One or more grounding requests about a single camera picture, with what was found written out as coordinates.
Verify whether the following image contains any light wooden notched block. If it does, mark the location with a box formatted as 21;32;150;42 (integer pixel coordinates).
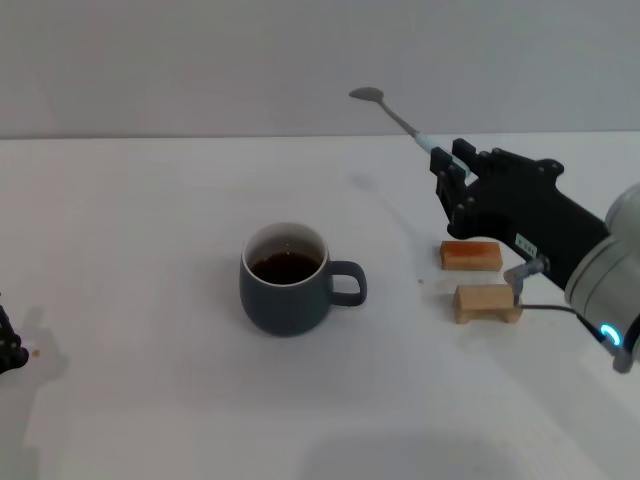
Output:
452;284;524;325

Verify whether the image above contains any light blue handled metal spoon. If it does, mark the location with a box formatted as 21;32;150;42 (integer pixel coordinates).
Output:
348;87;474;177

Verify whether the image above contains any orange-brown wooden block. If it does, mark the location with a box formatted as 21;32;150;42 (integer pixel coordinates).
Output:
439;240;504;273

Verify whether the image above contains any dark grey ceramic coffee cup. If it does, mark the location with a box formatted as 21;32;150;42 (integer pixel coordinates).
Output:
238;221;369;338

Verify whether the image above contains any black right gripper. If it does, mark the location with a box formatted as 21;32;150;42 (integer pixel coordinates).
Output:
428;138;613;292

